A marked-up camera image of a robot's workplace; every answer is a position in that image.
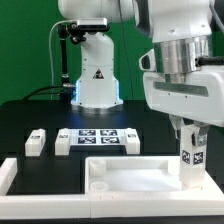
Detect white camera cable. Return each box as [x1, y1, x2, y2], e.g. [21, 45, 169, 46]
[48, 19, 78, 100]

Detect white desk tabletop tray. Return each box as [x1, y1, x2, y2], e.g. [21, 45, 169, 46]
[85, 156, 224, 218]

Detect grey depth camera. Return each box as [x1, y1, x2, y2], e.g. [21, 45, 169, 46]
[77, 18, 108, 31]

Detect fiducial marker base plate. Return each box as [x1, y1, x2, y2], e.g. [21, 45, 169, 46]
[71, 129, 125, 146]

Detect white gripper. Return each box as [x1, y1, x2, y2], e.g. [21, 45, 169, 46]
[143, 66, 224, 146]

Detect white U-shaped obstacle frame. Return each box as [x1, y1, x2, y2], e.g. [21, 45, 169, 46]
[0, 158, 91, 220]

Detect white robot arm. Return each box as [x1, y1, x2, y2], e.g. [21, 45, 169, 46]
[58, 0, 224, 146]

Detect black cables on table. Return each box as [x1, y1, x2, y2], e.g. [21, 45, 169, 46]
[21, 83, 76, 102]

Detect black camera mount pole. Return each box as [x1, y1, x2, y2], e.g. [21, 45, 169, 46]
[58, 22, 86, 103]

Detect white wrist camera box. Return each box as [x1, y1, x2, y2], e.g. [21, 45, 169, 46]
[139, 49, 156, 71]

